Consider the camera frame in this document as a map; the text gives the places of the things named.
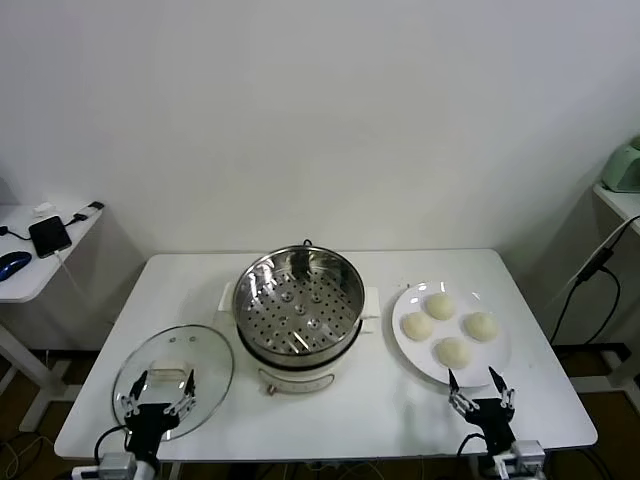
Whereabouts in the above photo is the stainless steel steamer basket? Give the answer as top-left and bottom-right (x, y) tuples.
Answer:
(218, 244), (381, 354)

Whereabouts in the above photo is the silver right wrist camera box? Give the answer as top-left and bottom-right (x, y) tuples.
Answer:
(509, 439), (546, 469)

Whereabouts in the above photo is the white electric pot base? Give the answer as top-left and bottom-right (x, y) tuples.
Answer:
(214, 309), (376, 397)

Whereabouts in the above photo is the black smartphone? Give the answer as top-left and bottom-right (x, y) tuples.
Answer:
(28, 215), (73, 259)

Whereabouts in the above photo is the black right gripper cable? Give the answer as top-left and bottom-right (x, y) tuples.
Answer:
(455, 433), (494, 474)

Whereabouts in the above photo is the grey adapter cable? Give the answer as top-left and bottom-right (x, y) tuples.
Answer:
(602, 214), (640, 250)

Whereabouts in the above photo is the black usb adapter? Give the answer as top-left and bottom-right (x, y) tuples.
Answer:
(72, 200), (105, 224)

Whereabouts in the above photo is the round glass pot lid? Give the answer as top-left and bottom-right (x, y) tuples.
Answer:
(111, 324), (235, 444)

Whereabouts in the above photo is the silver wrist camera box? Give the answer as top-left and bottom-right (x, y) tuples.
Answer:
(98, 452), (137, 480)
(509, 439), (546, 469)

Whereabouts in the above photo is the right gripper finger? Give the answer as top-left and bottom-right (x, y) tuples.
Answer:
(447, 368), (476, 415)
(487, 366), (516, 411)

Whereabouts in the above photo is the white steamed baozi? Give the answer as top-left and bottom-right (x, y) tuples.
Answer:
(424, 292), (456, 321)
(463, 311), (501, 344)
(432, 337), (474, 370)
(402, 312), (434, 343)

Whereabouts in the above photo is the white round plate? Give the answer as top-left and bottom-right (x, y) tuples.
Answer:
(391, 281), (512, 389)

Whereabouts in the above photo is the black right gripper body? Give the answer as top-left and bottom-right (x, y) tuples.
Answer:
(462, 398), (516, 454)

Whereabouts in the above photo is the black power adapter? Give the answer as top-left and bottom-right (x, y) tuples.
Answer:
(574, 244), (615, 286)

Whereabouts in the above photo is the blue computer mouse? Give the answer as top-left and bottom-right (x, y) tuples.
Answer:
(0, 251), (32, 282)

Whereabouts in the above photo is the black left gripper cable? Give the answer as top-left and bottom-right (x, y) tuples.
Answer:
(93, 425), (132, 464)

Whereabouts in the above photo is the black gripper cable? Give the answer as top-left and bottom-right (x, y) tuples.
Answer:
(93, 425), (132, 464)
(455, 433), (494, 474)

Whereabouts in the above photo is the pale green appliance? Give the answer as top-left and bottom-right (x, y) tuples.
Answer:
(599, 134), (640, 194)

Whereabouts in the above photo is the white charging cable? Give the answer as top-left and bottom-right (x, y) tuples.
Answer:
(52, 249), (116, 326)

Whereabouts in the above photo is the white side table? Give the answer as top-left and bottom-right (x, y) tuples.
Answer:
(569, 182), (640, 401)

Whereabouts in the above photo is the black usb cable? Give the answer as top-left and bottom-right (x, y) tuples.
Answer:
(0, 213), (81, 241)

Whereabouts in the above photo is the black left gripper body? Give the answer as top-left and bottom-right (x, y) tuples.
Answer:
(123, 402), (180, 464)

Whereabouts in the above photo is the white side desk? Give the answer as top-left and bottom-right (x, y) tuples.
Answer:
(0, 202), (109, 434)

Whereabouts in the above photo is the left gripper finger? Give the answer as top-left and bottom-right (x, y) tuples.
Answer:
(164, 368), (197, 417)
(118, 369), (149, 419)

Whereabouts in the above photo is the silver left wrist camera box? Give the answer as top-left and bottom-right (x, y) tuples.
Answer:
(98, 452), (137, 480)

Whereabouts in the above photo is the black power cable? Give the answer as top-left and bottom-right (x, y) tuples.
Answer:
(549, 267), (622, 346)

